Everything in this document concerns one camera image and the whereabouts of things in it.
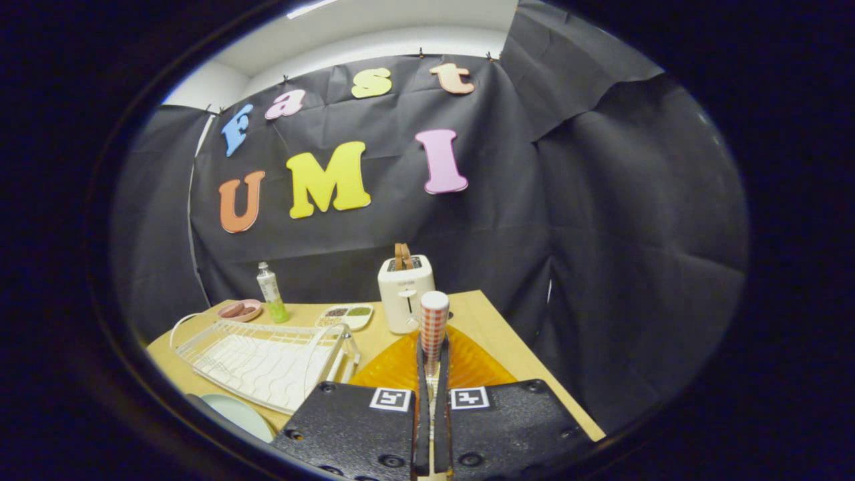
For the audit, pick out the ceiling light panel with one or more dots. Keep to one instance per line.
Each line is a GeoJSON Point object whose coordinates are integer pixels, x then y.
{"type": "Point", "coordinates": [310, 8]}

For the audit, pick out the brown bread slice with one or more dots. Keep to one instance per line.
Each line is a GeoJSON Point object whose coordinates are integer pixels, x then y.
{"type": "Point", "coordinates": [409, 258]}
{"type": "Point", "coordinates": [399, 257]}

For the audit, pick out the pink plate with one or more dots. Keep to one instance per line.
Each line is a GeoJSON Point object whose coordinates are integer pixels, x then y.
{"type": "Point", "coordinates": [248, 316]}

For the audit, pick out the black backdrop cloth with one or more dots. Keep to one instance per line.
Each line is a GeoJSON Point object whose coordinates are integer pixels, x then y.
{"type": "Point", "coordinates": [601, 234]}

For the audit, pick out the white toaster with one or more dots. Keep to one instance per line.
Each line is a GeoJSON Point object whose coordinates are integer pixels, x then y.
{"type": "Point", "coordinates": [401, 297]}

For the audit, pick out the brown meat piece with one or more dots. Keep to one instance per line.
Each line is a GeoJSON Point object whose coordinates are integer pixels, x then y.
{"type": "Point", "coordinates": [232, 310]}
{"type": "Point", "coordinates": [248, 310]}

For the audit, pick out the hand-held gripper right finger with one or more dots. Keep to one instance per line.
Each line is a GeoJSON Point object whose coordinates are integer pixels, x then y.
{"type": "Point", "coordinates": [514, 427]}

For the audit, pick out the white divided food tray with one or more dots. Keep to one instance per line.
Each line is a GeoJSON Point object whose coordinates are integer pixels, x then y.
{"type": "Point", "coordinates": [344, 317]}

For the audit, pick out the light green plate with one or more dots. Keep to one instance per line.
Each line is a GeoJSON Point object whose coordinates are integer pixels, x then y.
{"type": "Point", "coordinates": [237, 414]}

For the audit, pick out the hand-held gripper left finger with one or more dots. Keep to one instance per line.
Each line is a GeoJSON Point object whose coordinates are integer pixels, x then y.
{"type": "Point", "coordinates": [347, 427]}

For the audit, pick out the clear bottle with green liquid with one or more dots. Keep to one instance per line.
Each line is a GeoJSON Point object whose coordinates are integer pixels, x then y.
{"type": "Point", "coordinates": [272, 297]}

